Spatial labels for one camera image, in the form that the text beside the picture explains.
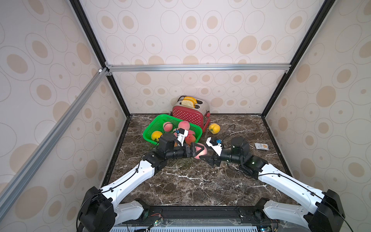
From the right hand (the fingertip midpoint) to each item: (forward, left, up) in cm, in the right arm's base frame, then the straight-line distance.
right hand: (202, 153), depth 71 cm
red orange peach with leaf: (+18, +8, -13) cm, 24 cm away
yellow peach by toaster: (+30, -10, -16) cm, 36 cm away
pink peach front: (+31, +24, -17) cm, 43 cm away
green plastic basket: (+33, +32, -16) cm, 49 cm away
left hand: (+1, 0, +2) cm, 2 cm away
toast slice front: (+41, +10, -2) cm, 42 cm away
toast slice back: (+43, +7, -1) cm, 44 cm away
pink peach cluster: (-1, 0, +2) cm, 2 cm away
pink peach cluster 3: (+26, +7, -16) cm, 32 cm away
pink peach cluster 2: (+28, +12, -10) cm, 32 cm away
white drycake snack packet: (+21, -42, -23) cm, 53 cm away
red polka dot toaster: (+33, +2, -6) cm, 33 cm away
